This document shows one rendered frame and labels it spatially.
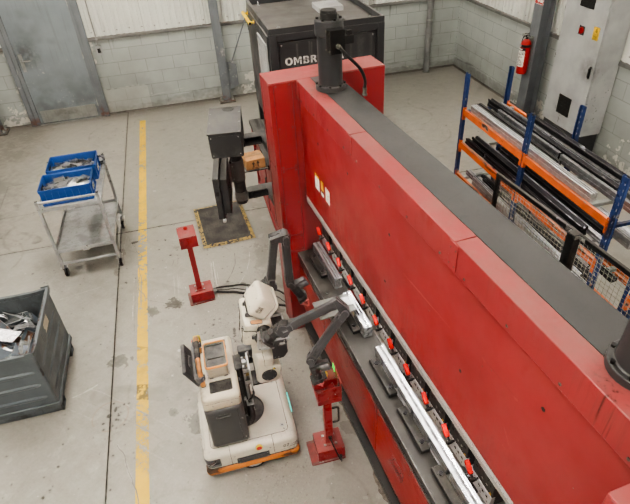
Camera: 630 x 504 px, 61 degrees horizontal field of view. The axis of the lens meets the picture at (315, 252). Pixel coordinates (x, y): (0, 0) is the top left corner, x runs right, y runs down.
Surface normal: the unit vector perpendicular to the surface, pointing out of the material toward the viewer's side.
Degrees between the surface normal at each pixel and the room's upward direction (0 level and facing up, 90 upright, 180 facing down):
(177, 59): 90
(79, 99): 90
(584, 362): 0
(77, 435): 0
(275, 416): 0
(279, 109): 90
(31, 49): 90
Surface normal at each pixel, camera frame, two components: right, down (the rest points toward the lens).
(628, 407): -0.05, -0.80
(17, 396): 0.26, 0.57
